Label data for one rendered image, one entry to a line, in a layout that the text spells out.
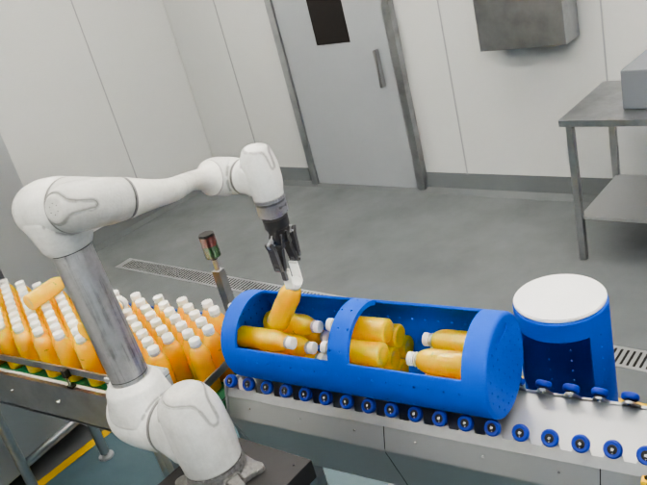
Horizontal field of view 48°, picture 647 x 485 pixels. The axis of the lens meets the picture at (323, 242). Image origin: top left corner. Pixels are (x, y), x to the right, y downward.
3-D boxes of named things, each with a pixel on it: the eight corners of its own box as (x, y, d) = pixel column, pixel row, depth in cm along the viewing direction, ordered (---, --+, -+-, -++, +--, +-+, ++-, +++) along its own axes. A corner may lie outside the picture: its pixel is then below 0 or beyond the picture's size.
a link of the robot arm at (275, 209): (290, 190, 210) (295, 208, 212) (265, 190, 215) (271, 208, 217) (272, 203, 203) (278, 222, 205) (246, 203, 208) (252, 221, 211)
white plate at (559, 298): (510, 279, 243) (510, 282, 243) (516, 325, 218) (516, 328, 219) (598, 268, 236) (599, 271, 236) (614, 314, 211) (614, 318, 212)
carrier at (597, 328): (540, 481, 279) (549, 541, 254) (509, 282, 244) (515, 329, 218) (620, 476, 272) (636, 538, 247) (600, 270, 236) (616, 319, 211)
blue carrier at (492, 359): (493, 443, 188) (478, 346, 177) (232, 393, 236) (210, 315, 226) (528, 381, 209) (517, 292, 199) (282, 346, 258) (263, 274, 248)
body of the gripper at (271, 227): (276, 221, 206) (284, 250, 210) (292, 208, 212) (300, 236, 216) (255, 220, 210) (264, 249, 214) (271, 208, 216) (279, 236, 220)
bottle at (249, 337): (239, 322, 235) (285, 328, 224) (251, 328, 240) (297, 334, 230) (233, 344, 232) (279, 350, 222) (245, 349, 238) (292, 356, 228)
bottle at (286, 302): (292, 324, 235) (310, 286, 222) (278, 335, 230) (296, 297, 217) (275, 310, 236) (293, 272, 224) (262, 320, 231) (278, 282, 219)
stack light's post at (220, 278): (290, 482, 333) (219, 271, 289) (283, 480, 336) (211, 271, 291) (295, 476, 336) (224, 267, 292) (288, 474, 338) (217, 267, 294)
